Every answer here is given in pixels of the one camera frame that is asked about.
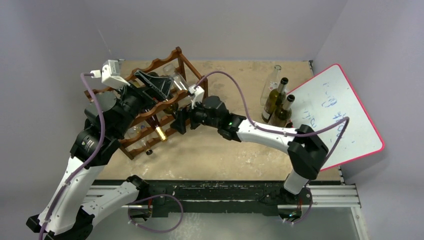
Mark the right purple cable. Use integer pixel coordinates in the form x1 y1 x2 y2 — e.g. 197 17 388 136
193 70 350 226

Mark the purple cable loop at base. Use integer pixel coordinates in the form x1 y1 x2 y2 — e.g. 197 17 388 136
127 193 185 233

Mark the clear bottle in rack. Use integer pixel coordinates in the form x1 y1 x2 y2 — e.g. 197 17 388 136
163 63 193 93

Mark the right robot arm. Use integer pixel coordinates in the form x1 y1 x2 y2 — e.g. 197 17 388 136
170 96 329 204

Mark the pink-framed whiteboard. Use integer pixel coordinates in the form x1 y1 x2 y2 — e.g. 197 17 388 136
290 63 385 170

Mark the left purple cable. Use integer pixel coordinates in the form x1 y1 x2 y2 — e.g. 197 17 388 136
38 72 106 240

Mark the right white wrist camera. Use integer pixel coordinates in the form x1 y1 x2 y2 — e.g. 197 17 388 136
188 84 205 109

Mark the wooden wine rack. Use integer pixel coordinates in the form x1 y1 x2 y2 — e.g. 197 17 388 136
84 46 209 160

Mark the clear glass wine bottle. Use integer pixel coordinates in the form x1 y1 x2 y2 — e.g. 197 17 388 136
260 64 282 106

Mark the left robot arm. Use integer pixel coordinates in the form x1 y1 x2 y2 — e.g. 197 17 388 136
26 70 171 240

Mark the dark green bottle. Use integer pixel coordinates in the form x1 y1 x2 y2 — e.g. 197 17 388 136
261 77 289 123

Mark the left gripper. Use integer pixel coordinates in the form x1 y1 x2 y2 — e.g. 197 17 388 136
113 70 173 137

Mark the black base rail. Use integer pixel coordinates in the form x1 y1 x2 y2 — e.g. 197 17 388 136
83 179 360 221

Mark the dark bottle, black cap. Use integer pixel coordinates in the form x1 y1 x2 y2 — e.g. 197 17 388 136
148 71 179 118

